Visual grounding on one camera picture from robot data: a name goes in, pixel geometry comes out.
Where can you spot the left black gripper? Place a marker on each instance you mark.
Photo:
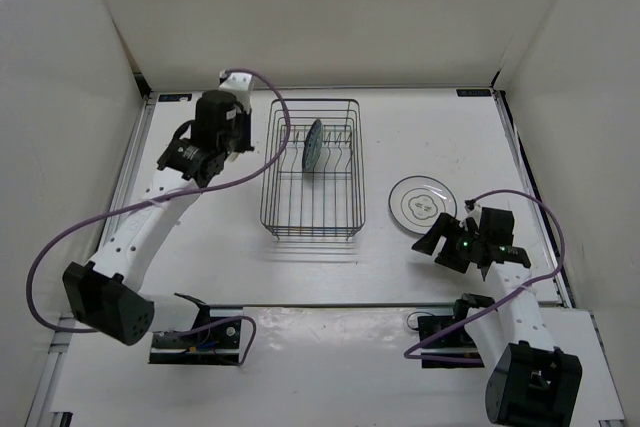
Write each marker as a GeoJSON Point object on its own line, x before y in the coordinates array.
{"type": "Point", "coordinates": [244, 117]}

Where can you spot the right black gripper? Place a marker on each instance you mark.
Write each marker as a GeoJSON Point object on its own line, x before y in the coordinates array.
{"type": "Point", "coordinates": [448, 227]}

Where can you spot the white plate with dark rim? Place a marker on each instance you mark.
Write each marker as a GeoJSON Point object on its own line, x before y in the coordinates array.
{"type": "Point", "coordinates": [416, 202]}

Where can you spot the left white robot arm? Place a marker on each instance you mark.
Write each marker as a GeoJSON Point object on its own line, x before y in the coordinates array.
{"type": "Point", "coordinates": [104, 293]}

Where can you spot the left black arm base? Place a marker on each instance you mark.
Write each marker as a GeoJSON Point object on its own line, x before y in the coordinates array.
{"type": "Point", "coordinates": [218, 346]}

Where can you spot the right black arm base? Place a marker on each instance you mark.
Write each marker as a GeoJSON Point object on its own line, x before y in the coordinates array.
{"type": "Point", "coordinates": [457, 349]}

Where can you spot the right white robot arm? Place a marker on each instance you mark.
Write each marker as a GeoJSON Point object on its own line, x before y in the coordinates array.
{"type": "Point", "coordinates": [532, 381]}

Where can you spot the teal patterned plate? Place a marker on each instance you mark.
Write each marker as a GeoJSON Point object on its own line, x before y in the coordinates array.
{"type": "Point", "coordinates": [312, 146]}

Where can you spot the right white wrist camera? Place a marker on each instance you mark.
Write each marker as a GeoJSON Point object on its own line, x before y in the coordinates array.
{"type": "Point", "coordinates": [472, 220]}

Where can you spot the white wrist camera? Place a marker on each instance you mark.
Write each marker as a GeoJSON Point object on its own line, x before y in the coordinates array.
{"type": "Point", "coordinates": [240, 85]}
{"type": "Point", "coordinates": [472, 220]}

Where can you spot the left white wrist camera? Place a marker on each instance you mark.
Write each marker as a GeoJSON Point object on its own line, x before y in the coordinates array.
{"type": "Point", "coordinates": [240, 85]}

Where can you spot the wire dish rack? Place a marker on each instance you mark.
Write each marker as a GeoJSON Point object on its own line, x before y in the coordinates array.
{"type": "Point", "coordinates": [330, 201]}

